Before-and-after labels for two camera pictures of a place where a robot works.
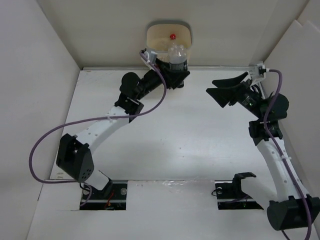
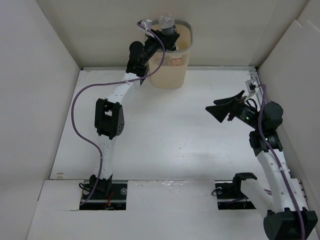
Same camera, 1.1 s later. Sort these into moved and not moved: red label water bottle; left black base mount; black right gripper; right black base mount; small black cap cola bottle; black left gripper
Moved: black left gripper; black right gripper; red label water bottle; small black cap cola bottle
Not moved: left black base mount; right black base mount
